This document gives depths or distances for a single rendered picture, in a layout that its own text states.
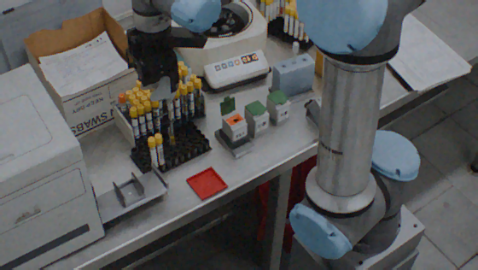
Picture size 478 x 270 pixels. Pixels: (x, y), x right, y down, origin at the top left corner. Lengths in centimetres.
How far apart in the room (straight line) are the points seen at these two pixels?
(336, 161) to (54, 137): 50
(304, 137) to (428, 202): 118
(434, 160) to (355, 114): 192
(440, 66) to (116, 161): 93
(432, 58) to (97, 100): 94
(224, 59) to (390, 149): 65
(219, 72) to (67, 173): 60
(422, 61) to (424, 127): 113
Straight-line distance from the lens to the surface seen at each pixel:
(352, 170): 90
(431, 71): 173
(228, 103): 140
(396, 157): 106
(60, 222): 121
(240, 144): 143
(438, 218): 253
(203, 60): 156
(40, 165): 108
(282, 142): 146
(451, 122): 293
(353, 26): 70
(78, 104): 144
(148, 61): 119
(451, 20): 198
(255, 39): 159
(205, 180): 138
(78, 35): 168
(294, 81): 153
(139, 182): 130
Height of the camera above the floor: 195
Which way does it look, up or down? 47 degrees down
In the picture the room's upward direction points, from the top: 1 degrees clockwise
